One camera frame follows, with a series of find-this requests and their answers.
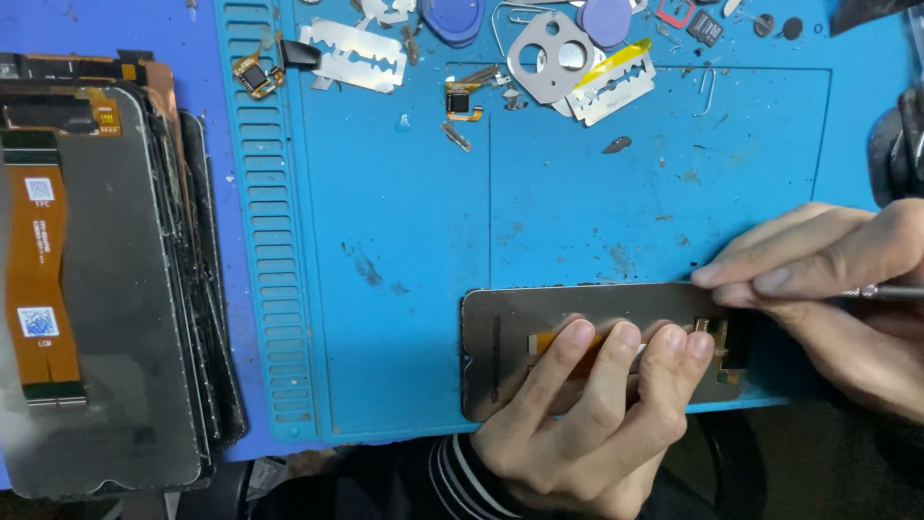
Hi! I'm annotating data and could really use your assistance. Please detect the person's right hand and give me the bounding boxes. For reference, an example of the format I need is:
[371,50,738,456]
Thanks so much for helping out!
[689,197,924,426]

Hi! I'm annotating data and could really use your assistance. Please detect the person's left hand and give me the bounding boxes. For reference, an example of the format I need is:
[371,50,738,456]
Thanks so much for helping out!
[469,316,717,520]

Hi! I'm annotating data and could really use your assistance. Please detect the thin metal hand tool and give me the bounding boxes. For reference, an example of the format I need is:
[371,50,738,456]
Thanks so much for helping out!
[830,284,924,303]

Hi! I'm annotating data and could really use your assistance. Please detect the grey phone display panel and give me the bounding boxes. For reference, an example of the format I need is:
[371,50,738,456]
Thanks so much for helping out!
[461,281,754,424]

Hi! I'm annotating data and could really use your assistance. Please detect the black round device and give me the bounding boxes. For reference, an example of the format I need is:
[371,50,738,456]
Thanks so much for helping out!
[866,87,924,210]

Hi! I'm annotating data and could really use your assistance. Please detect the person's dark clothing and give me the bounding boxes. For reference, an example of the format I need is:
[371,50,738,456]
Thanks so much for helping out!
[249,393,924,520]

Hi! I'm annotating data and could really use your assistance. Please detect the black memory card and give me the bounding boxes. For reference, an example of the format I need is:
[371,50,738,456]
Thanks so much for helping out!
[685,9,725,49]

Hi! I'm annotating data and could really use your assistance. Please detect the razor blade with yellow tape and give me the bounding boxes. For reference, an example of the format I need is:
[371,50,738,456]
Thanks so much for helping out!
[565,38,657,128]

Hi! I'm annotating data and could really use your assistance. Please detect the dark grey wedge-shaped object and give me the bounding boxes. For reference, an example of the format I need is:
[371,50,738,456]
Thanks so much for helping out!
[829,0,908,38]

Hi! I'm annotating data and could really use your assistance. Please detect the red card tray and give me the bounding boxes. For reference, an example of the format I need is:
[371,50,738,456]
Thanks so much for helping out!
[655,0,697,30]

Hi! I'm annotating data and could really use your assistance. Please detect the purple plastic opening pick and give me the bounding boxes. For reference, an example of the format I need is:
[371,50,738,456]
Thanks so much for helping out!
[577,0,634,51]

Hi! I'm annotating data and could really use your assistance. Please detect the small silver metal strip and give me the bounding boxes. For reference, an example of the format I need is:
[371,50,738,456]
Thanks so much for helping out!
[441,120,473,153]

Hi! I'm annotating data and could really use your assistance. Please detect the blue silicone repair mat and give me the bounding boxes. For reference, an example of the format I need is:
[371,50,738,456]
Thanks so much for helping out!
[215,0,919,443]

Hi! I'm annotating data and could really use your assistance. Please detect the blue plastic opening pick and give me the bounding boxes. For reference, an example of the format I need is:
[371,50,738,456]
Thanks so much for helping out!
[418,0,487,49]

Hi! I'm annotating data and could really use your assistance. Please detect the broken silver blade pieces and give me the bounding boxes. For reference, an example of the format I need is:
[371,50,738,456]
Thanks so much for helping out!
[352,0,419,27]

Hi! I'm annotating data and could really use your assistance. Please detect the bare steel razor blade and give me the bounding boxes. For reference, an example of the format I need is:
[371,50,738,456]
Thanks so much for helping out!
[299,18,408,95]

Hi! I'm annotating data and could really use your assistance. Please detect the stack of phone display panels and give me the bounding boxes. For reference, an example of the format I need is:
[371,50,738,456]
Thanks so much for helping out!
[0,49,248,501]

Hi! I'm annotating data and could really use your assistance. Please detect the bent wire ejector pin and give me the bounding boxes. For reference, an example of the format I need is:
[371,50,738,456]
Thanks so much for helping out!
[693,68,718,118]

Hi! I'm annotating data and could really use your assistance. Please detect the grey camera lens bezel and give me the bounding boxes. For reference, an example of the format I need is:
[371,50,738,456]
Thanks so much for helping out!
[506,10,597,105]

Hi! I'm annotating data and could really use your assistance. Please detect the small orange flex cable chip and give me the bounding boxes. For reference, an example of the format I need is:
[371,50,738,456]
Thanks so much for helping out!
[443,64,503,123]

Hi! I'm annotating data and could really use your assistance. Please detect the bent silver wire clip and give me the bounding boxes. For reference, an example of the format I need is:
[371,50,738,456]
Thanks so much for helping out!
[490,0,551,60]

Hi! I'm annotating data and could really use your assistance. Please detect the flex cable with black ribbon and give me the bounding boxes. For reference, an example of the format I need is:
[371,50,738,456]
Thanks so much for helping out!
[231,36,323,101]

